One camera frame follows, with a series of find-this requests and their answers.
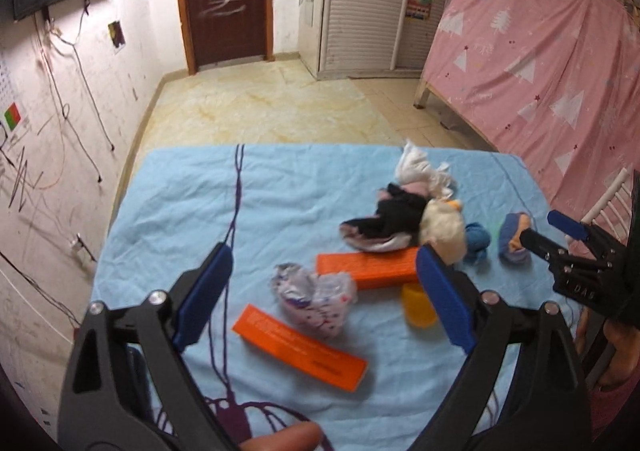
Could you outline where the left hand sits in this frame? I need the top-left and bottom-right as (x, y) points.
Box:
(240, 422), (323, 451)

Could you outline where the pink patterned bed curtain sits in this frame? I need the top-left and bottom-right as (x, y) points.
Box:
(422, 0), (639, 218)

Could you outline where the blue fabric ball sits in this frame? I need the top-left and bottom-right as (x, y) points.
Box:
(463, 222), (491, 265)

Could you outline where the white patterned wrapper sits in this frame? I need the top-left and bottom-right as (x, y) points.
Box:
(270, 263), (357, 338)

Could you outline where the blue orange sock ball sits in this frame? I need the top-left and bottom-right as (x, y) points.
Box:
(498, 212), (532, 266)

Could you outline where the light blue bed sheet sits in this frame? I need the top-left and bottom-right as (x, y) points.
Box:
(89, 142), (576, 451)

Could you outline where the right hand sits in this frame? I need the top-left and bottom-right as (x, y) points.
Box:
(575, 307), (639, 390)

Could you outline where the black and white cloth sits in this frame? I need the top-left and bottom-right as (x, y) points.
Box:
(338, 182), (431, 253)

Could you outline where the cream fabric ball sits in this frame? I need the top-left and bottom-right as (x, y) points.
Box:
(419, 200), (466, 266)

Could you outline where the white tissue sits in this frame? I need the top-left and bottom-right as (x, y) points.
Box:
(395, 140), (457, 200)

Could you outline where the white louvered wardrobe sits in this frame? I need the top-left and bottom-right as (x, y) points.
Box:
(298, 0), (447, 79)

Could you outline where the white metal chair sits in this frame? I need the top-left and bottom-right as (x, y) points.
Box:
(582, 168), (631, 223)

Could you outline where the orange box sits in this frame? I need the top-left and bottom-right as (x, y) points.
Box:
(316, 247), (418, 289)
(232, 305), (368, 393)

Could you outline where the yellow plastic cup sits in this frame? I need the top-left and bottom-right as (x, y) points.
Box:
(400, 283), (438, 329)

